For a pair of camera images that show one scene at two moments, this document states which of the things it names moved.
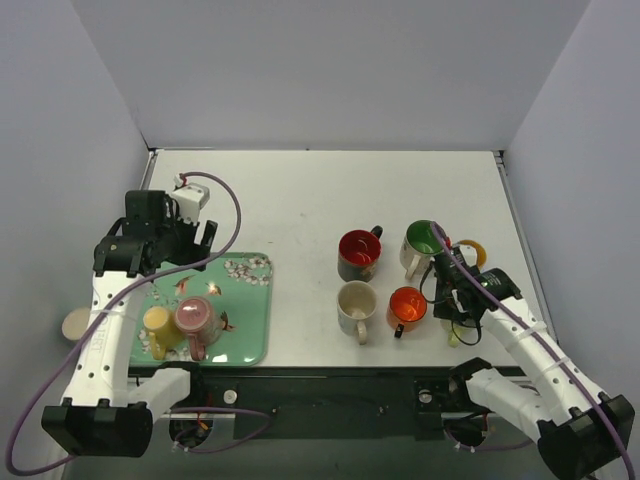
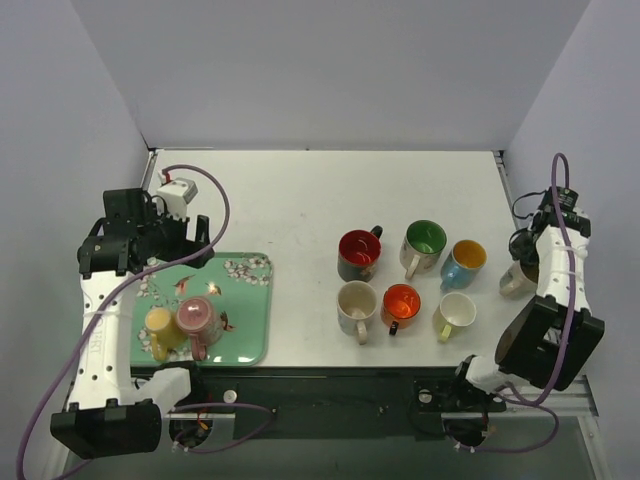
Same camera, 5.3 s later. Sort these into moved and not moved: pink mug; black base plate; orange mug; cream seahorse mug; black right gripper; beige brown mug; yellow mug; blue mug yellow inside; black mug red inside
Moved: orange mug; beige brown mug; black right gripper
Not moved: yellow mug; cream seahorse mug; black mug red inside; pink mug; black base plate; blue mug yellow inside
